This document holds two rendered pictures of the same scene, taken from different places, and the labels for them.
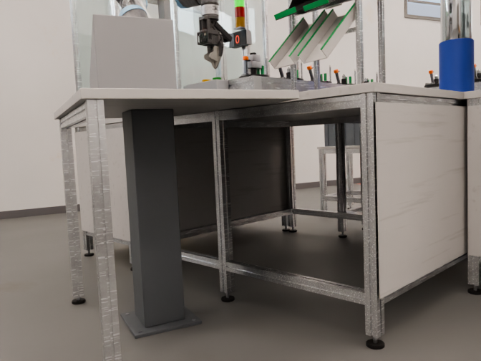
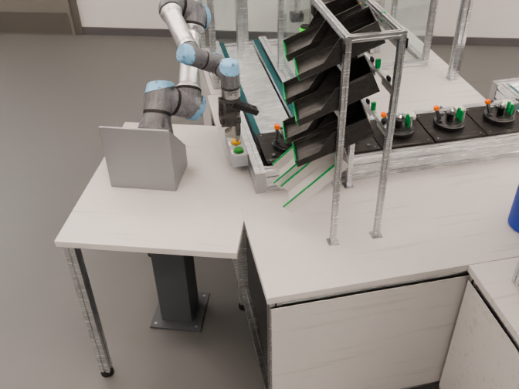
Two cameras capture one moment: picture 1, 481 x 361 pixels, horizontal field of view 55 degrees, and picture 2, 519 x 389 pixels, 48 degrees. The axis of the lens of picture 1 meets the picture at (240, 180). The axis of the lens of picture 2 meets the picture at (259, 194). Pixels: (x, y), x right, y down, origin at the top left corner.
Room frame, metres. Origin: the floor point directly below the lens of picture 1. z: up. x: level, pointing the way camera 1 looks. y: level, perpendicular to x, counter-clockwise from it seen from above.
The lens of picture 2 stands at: (0.31, -1.15, 2.32)
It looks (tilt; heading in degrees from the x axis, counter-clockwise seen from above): 37 degrees down; 33
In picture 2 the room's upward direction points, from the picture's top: 1 degrees counter-clockwise
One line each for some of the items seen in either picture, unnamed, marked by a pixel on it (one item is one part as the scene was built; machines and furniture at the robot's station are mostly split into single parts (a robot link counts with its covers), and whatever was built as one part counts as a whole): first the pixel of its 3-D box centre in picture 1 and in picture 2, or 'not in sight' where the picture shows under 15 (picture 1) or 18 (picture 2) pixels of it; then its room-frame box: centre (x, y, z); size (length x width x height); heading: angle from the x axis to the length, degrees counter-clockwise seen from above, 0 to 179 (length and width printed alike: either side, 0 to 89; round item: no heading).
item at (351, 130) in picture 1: (366, 131); not in sight; (4.04, -1.11, 0.73); 0.62 x 0.42 x 0.23; 44
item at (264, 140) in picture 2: not in sight; (288, 146); (2.16, -0.08, 0.96); 0.24 x 0.24 x 0.02; 44
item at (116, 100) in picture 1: (159, 107); (172, 180); (1.82, 0.30, 0.84); 0.90 x 0.70 x 0.03; 26
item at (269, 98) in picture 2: not in sight; (277, 122); (2.39, 0.11, 0.91); 0.84 x 0.28 x 0.10; 44
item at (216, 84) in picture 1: (207, 89); (235, 148); (2.07, 0.13, 0.93); 0.21 x 0.07 x 0.06; 44
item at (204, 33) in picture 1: (210, 31); (229, 110); (2.00, 0.10, 1.16); 0.09 x 0.08 x 0.12; 134
